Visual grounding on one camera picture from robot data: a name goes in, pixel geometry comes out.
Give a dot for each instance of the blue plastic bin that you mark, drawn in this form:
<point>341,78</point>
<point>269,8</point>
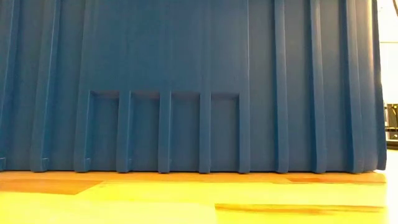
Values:
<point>186,62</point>

